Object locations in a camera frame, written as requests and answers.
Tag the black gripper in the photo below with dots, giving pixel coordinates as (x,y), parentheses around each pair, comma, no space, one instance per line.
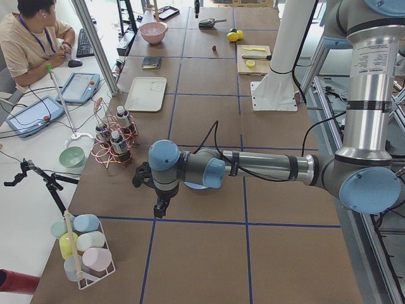
(164,195)

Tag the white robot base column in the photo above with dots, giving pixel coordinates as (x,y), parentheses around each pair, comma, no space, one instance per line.
(276,90)

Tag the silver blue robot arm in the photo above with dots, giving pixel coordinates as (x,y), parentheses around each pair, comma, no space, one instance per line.
(359,174)

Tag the light blue round plate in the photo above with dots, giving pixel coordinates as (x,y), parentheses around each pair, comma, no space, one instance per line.
(195,186)

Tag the dark drink bottle white cap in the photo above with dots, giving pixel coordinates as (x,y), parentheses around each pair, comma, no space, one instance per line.
(119,146)

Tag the green bowl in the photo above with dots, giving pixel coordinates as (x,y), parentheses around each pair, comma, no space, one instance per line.
(72,157)

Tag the silver stand with green tip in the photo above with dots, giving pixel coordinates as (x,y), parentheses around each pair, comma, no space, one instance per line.
(75,134)

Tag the cream bear serving tray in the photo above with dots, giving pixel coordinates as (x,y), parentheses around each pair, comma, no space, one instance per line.
(146,94)

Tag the white plastic cup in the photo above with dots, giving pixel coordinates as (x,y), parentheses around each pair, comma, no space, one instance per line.
(94,239)

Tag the pink plastic cup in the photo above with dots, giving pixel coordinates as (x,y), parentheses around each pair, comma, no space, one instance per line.
(97,259)

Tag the mint green plastic cup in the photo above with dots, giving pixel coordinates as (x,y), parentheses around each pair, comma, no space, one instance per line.
(58,229)

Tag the yellow plastic cup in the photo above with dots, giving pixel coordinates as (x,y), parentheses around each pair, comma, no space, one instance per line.
(65,246)

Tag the grey yellow sponge cloth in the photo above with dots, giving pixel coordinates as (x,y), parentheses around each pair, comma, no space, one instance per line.
(151,63)

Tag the blue teach pendant tablet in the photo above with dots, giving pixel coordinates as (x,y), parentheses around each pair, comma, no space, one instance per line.
(35,117)

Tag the pale blue plastic cup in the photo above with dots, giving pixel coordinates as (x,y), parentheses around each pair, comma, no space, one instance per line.
(70,269)

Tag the black computer mouse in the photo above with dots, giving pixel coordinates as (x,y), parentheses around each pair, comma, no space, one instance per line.
(73,63)

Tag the black keyboard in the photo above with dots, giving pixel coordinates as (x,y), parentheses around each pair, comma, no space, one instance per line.
(84,48)

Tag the pink bowl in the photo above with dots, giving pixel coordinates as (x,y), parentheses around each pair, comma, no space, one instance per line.
(153,32)

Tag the wooden cutting board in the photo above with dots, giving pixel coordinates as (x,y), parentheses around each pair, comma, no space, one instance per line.
(262,67)

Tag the half lemon slice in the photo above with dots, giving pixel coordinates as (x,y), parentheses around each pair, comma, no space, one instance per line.
(250,63)

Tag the steel cylinder tool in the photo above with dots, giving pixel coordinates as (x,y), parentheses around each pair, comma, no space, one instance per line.
(257,57)

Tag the yellow lemon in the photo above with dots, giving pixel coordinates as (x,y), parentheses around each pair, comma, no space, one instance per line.
(240,34)
(233,36)

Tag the grey metal scoop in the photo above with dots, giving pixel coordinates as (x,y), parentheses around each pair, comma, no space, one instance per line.
(209,23)

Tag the red cylinder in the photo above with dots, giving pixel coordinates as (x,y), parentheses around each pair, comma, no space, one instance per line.
(17,282)

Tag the yellow plastic knife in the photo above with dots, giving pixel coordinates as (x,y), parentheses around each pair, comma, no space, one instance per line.
(253,49)

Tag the person in beige shirt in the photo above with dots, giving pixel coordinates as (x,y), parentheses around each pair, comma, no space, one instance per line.
(33,39)

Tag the copper wire bottle rack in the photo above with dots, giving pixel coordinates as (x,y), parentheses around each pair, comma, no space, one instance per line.
(103,153)

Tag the wooden basket handle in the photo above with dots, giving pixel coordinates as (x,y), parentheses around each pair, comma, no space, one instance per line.
(76,259)

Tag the black camera tripod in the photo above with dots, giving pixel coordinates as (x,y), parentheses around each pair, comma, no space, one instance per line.
(51,181)

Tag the white wire cup basket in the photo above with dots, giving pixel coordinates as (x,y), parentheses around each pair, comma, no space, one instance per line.
(91,276)

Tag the aluminium frame post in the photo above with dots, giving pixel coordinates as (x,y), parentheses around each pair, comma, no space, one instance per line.
(85,19)

